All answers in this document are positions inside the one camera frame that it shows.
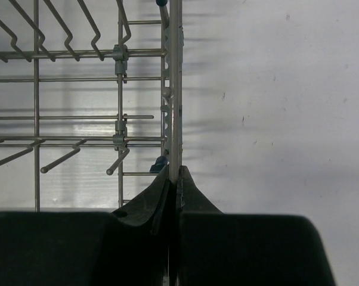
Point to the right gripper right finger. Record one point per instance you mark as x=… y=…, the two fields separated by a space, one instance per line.
x=215 y=248

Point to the grey wire dish rack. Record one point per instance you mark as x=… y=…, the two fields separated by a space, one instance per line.
x=90 y=95

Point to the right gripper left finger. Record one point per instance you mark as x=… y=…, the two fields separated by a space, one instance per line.
x=125 y=247

